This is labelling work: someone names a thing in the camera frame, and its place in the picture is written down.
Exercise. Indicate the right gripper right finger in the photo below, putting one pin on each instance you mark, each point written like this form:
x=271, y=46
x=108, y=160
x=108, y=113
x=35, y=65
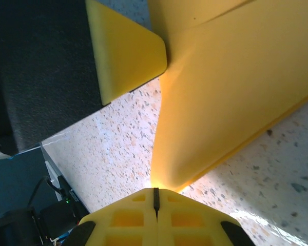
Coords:
x=190, y=220

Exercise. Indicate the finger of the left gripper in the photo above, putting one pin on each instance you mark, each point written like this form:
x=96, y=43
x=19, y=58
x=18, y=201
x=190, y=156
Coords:
x=128, y=56

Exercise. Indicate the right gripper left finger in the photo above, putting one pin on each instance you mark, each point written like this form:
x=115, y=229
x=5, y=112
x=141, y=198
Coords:
x=123, y=220

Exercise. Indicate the orange paper sheet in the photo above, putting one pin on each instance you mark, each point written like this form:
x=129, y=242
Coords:
x=233, y=89

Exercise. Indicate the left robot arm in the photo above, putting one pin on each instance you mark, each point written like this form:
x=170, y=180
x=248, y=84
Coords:
x=15, y=225

